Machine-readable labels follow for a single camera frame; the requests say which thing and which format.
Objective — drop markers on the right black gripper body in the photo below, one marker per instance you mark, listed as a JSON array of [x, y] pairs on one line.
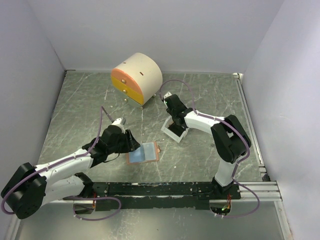
[[173, 115]]

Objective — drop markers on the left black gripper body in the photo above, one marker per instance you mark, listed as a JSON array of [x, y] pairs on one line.
[[121, 145]]

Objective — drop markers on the pink leather card holder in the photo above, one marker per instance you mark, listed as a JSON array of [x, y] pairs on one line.
[[146, 153]]

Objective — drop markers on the white plastic card bin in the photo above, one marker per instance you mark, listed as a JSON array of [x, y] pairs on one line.
[[171, 129]]

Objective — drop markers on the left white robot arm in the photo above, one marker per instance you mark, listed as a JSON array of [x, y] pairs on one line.
[[33, 186]]

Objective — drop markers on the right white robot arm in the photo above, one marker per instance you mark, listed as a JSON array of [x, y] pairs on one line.
[[230, 139]]

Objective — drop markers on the cream round drawer cabinet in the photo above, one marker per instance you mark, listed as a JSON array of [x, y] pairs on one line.
[[137, 79]]

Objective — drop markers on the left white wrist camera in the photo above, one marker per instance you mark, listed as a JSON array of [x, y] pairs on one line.
[[120, 122]]

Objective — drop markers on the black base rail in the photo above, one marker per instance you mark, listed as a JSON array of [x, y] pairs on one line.
[[160, 195]]

